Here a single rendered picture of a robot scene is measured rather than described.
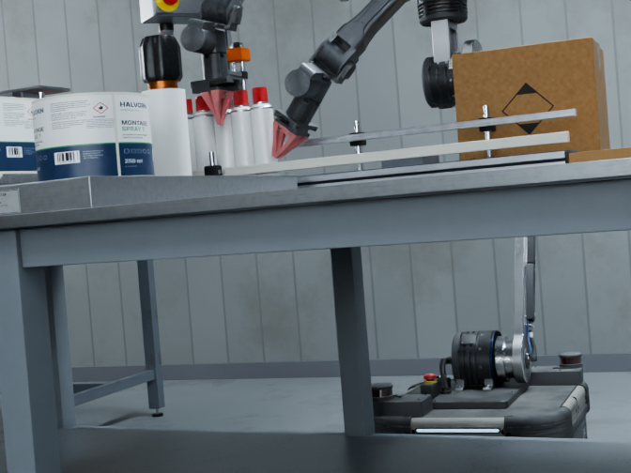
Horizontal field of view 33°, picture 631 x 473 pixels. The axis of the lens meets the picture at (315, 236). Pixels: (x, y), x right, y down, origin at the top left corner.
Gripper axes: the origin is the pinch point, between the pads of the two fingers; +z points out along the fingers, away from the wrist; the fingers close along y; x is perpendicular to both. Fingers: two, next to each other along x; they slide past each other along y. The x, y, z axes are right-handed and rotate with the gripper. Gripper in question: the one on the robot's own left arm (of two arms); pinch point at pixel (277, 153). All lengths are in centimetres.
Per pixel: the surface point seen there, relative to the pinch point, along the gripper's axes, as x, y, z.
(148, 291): -101, -160, 121
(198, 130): -19.5, 1.5, 5.9
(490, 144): 41.2, 3.0, -27.2
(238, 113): -12.5, 1.8, -2.8
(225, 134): -13.5, 0.5, 3.2
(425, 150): 30.3, 3.0, -19.1
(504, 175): 69, 84, -35
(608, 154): 64, 12, -38
